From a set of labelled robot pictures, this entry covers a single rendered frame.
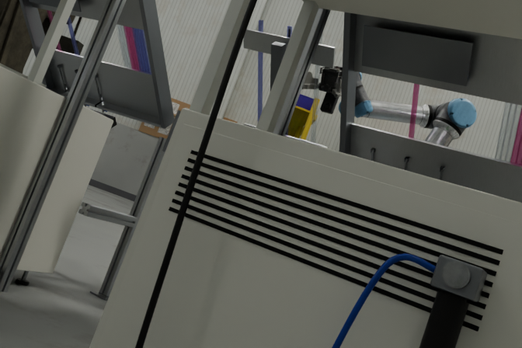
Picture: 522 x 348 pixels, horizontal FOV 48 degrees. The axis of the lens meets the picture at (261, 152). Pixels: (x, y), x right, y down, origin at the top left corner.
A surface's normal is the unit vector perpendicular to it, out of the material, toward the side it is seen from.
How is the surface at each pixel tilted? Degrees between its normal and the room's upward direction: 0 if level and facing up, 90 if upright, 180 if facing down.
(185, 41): 90
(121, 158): 90
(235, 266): 90
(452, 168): 133
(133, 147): 90
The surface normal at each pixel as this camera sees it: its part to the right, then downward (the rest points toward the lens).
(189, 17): 0.01, -0.11
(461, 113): 0.22, -0.17
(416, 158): -0.54, 0.45
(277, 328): -0.42, -0.26
